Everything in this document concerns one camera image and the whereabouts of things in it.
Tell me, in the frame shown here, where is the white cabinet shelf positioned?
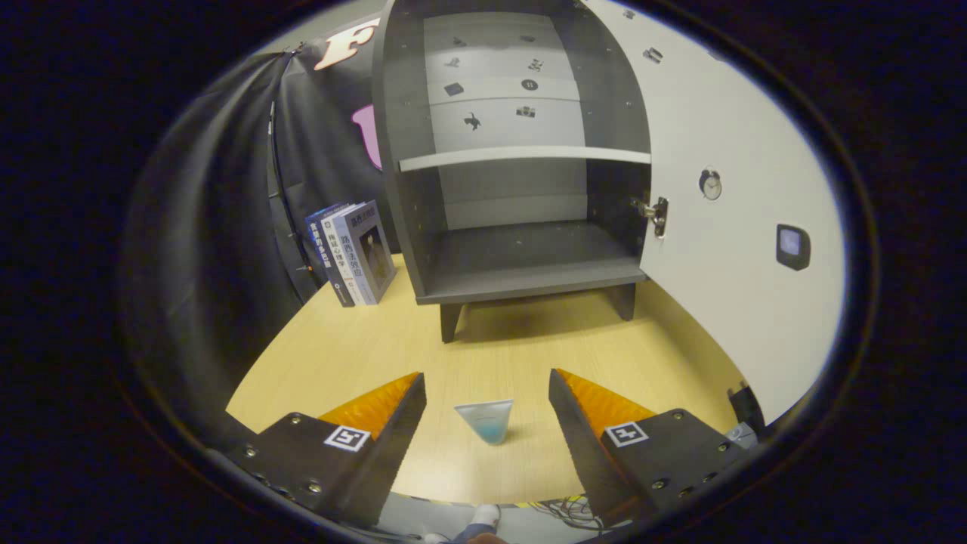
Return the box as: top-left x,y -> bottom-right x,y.
398,146 -> 652,173

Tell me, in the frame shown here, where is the dark grey cabinet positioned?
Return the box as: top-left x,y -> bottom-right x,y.
372,0 -> 669,345

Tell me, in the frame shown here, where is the white cabinet door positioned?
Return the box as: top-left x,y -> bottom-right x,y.
582,0 -> 847,428

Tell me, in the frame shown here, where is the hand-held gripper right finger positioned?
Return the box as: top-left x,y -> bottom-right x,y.
548,368 -> 756,522

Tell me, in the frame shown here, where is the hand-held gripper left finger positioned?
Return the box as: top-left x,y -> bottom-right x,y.
223,370 -> 428,528

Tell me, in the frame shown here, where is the metal door hinge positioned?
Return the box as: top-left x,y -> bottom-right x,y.
631,196 -> 669,240

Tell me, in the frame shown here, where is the small blue white tube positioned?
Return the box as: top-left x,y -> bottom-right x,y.
454,399 -> 514,446

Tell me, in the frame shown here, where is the thin black stand pole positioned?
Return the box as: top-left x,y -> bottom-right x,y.
266,98 -> 318,303

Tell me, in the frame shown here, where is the tangle of floor cables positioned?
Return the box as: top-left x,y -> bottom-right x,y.
529,495 -> 605,533

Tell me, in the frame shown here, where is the white spine book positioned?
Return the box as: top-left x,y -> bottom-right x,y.
320,204 -> 367,306

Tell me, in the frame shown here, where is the grey blue book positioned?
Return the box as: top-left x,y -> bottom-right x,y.
332,199 -> 397,306

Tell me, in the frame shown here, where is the black backdrop cloth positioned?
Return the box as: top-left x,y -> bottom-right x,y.
121,15 -> 409,447

